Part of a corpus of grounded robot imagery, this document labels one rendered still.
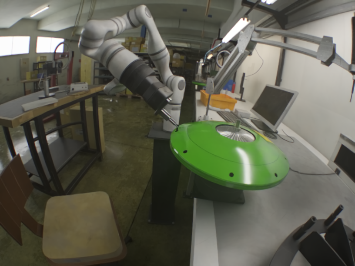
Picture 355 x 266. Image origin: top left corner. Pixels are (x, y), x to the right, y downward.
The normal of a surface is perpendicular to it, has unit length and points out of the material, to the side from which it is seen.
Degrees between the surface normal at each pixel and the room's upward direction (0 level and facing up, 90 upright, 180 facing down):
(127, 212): 0
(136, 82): 93
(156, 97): 90
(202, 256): 0
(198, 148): 23
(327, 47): 90
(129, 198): 0
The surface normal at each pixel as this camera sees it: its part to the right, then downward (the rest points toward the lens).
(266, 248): 0.12, -0.91
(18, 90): 0.99, 0.15
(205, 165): -0.15, -0.73
